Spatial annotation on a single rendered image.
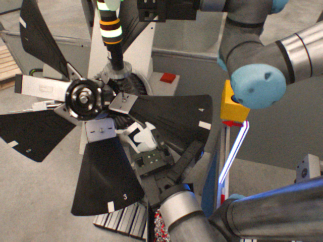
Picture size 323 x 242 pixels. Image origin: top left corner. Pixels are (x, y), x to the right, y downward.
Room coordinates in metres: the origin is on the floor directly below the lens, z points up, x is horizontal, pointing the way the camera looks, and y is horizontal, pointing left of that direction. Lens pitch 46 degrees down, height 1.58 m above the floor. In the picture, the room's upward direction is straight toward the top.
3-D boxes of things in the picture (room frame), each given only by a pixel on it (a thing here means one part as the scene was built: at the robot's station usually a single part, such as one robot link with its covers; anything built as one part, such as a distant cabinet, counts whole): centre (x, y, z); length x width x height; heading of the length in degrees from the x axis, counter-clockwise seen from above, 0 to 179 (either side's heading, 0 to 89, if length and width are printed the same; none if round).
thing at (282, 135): (1.13, -0.07, 0.50); 2.59 x 0.03 x 0.91; 76
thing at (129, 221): (0.66, 0.19, 0.04); 0.62 x 0.45 x 0.08; 166
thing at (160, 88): (1.00, 0.09, 0.85); 0.36 x 0.24 x 0.03; 76
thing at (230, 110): (0.63, -0.31, 1.02); 0.16 x 0.10 x 0.11; 166
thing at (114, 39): (0.44, 0.11, 1.39); 0.04 x 0.04 x 0.01
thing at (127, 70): (0.45, 0.11, 1.34); 0.09 x 0.07 x 0.10; 21
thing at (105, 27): (0.44, 0.11, 1.41); 0.04 x 0.04 x 0.01
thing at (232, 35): (0.40, -0.17, 1.38); 0.11 x 0.08 x 0.11; 176
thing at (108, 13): (0.44, 0.11, 1.44); 0.03 x 0.03 x 0.01
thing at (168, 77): (1.03, -0.04, 0.87); 0.08 x 0.08 x 0.02; 66
